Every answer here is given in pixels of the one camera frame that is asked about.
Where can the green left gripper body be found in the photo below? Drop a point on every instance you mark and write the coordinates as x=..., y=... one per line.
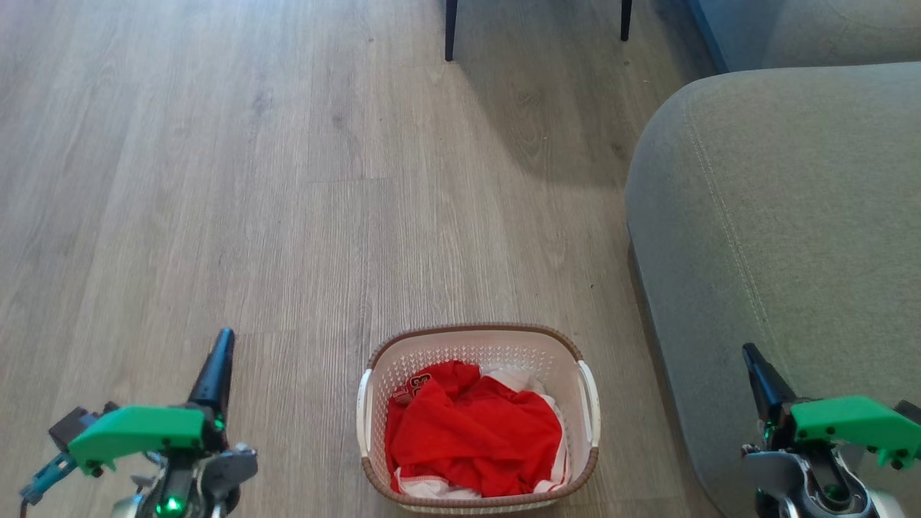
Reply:
x=137, y=430

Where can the black chair leg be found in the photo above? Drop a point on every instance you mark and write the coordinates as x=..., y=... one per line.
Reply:
x=626, y=18
x=450, y=29

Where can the red garment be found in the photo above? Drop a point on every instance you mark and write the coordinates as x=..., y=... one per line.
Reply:
x=471, y=435

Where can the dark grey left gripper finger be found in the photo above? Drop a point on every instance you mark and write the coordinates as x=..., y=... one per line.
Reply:
x=214, y=378

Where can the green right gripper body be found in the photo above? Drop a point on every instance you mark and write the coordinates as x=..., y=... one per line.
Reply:
x=853, y=421

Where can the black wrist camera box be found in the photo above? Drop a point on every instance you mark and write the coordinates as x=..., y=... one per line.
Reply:
x=70, y=426

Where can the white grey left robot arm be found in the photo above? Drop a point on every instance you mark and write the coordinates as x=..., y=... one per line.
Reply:
x=209, y=478

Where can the white brown-rimmed laundry basket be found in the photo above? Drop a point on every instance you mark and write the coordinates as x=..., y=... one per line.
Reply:
x=496, y=347

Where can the white red-trimmed garment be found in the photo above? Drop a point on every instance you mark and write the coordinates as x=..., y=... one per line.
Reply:
x=523, y=378

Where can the grey sofa back cushion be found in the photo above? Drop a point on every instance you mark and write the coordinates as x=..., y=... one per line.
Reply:
x=813, y=29

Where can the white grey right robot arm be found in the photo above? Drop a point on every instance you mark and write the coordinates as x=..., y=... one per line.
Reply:
x=799, y=478

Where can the grey fabric sofa seat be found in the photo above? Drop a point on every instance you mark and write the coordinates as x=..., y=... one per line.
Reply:
x=784, y=216

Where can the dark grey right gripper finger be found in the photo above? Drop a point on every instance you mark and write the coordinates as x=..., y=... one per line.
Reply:
x=767, y=387

